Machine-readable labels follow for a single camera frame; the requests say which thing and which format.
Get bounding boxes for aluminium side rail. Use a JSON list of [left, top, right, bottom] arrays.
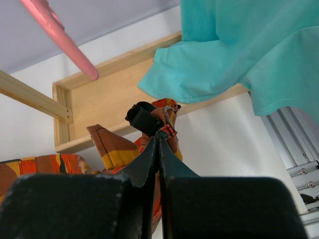
[[262, 107, 319, 239]]

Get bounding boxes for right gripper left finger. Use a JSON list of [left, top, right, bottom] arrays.
[[0, 139, 156, 239]]

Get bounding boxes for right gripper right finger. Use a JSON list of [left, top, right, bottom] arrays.
[[158, 132, 307, 239]]

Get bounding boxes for orange camouflage trousers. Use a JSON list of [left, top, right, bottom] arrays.
[[0, 98, 185, 225]]

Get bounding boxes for teal t-shirt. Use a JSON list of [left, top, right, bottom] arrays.
[[138, 0, 319, 120]]

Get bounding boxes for pink plastic hanger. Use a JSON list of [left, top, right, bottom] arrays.
[[20, 0, 99, 80]]

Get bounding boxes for wooden clothes rack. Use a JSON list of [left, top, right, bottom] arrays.
[[0, 31, 250, 154]]

